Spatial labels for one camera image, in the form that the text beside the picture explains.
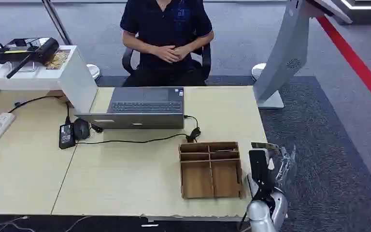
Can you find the person's left hand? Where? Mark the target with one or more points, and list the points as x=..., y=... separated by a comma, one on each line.
x=183, y=53

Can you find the person's right hand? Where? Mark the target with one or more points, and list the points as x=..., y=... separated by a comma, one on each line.
x=166, y=53

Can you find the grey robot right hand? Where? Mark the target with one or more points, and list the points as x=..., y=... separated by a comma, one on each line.
x=284, y=171

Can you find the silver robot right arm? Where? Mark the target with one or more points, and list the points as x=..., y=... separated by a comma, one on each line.
x=264, y=214

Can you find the black office chair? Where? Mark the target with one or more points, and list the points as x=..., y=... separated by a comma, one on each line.
x=206, y=59

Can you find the person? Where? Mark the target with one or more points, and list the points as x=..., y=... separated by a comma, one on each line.
x=166, y=22

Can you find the grey laptop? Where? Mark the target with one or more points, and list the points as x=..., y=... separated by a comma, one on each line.
x=140, y=109

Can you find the round white floor base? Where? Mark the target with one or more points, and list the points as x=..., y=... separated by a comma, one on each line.
x=257, y=71
x=93, y=71

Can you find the wooden divided card box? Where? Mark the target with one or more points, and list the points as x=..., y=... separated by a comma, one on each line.
x=198, y=179

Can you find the white display stand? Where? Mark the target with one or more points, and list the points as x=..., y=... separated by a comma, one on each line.
x=73, y=80

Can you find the grey kiosk stand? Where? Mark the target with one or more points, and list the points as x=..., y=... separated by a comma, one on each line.
x=284, y=54

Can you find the yellow patterned packet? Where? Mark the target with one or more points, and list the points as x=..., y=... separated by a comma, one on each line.
x=57, y=60

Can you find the dark metal pole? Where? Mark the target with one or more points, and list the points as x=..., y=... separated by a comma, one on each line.
x=57, y=22

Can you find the black computer mouse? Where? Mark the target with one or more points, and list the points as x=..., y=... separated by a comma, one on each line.
x=81, y=128

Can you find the black remote controller with antennas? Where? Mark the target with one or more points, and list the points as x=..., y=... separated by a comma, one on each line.
x=41, y=49

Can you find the black power adapter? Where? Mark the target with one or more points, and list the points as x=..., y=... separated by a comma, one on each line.
x=66, y=137

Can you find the dark platform with light strip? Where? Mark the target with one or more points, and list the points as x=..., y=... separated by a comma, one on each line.
x=364, y=9

